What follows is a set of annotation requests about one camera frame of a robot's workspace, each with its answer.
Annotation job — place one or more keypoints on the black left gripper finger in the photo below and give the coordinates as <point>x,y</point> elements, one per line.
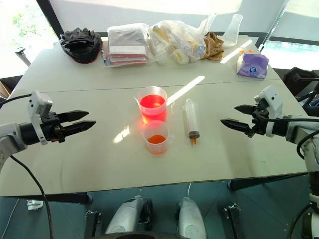
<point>74,115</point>
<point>79,126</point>

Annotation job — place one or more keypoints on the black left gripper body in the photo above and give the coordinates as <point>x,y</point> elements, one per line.
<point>52,127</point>

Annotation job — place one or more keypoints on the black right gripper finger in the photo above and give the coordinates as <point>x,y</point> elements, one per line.
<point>246,109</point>
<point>236,125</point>

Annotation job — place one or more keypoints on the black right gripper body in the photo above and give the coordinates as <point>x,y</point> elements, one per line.
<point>259,124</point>

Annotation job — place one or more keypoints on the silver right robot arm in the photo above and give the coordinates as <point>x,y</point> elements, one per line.
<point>296,129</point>

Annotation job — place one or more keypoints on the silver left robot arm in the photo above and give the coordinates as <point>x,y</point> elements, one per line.
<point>10,134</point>

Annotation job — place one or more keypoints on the clear plastic syringe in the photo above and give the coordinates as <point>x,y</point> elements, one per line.
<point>191,117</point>

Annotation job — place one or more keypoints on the large beaker red liquid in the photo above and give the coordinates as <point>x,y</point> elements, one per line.
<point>152,107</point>

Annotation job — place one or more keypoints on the small beaker orange liquid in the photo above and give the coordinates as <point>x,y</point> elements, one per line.
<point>155,142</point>

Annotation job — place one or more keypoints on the purple tissue pack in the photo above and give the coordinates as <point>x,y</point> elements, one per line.
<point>251,66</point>

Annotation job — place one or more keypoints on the black chair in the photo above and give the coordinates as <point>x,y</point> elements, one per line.
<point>299,79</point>

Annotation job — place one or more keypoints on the cardboard box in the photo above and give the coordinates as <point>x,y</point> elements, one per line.
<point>4,89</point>

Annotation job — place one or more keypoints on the blue pen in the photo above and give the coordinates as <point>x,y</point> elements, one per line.
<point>103,57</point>

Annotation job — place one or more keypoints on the black gloves pile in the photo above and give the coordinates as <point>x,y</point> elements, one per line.
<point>82,47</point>

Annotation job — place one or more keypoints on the brown cloth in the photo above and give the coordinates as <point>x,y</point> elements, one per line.
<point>214,48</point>

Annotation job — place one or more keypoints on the clear plastic flask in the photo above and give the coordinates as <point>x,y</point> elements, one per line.
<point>231,35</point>

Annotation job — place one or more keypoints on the white floor object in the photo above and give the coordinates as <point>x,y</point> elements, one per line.
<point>34,205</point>

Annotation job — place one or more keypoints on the bagged stack of boxes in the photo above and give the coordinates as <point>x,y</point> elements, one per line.
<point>127,47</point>

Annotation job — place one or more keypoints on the clear plastic bag of items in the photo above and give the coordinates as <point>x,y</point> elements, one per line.
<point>177,42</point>

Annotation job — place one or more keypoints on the silver left robot leg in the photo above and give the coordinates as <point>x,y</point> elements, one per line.
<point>127,216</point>

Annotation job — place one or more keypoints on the silver robot leg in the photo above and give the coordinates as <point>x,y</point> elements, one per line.
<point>190,219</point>
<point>127,216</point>

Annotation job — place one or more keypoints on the silver right robot leg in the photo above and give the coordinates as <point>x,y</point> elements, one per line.
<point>190,219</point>

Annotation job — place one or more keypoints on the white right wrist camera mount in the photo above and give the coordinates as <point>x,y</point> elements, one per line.
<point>272,100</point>

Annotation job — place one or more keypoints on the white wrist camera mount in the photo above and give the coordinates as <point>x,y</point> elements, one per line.
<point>272,100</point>
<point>37,103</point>

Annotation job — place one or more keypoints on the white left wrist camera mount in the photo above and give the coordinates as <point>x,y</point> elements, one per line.
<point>37,103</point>

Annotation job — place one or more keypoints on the black table frame beam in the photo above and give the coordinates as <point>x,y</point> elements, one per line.
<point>62,198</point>

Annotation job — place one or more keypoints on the black outdoor post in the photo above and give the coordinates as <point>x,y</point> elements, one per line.
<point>23,56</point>

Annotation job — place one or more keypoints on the black table leg bracket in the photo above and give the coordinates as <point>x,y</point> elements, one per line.
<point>93,221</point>
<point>234,219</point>

